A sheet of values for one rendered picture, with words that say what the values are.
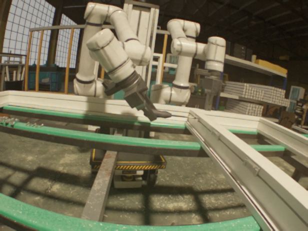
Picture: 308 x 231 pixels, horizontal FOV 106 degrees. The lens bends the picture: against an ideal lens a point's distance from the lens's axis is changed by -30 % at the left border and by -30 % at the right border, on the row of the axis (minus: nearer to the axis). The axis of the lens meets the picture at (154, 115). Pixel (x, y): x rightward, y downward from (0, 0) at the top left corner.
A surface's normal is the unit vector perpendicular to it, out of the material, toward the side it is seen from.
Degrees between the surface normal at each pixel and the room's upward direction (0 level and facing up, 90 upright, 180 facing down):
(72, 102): 90
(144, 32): 90
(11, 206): 0
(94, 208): 0
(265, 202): 90
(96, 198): 0
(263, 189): 90
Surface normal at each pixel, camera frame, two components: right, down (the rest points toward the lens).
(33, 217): 0.12, -0.97
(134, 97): 0.00, 0.62
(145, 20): 0.26, 0.25
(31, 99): 0.05, 0.23
